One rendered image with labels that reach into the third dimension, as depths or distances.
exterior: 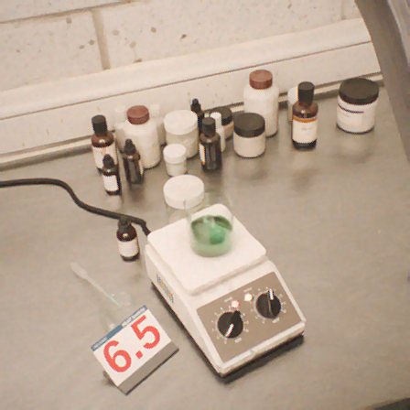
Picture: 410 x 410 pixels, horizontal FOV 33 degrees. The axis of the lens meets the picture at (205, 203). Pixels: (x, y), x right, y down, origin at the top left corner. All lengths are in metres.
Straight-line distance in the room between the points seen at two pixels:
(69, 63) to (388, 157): 0.56
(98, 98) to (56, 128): 0.09
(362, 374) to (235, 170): 0.43
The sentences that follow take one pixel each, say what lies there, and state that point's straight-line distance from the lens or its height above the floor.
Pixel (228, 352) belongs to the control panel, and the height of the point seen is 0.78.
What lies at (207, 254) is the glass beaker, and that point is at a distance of 0.86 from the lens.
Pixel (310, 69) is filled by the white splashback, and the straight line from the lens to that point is 1.29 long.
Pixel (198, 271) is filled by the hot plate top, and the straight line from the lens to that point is 0.86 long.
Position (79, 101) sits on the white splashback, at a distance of 1.19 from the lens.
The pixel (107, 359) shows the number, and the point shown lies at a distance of 0.87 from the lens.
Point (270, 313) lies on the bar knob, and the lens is 0.85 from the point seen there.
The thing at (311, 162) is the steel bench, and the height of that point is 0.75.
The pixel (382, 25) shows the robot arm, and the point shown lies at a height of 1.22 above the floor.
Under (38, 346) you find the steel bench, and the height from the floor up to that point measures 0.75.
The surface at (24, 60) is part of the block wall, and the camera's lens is 1.20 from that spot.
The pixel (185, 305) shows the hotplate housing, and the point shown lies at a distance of 0.85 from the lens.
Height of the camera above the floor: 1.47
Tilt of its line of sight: 42 degrees down
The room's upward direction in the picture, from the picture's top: 5 degrees counter-clockwise
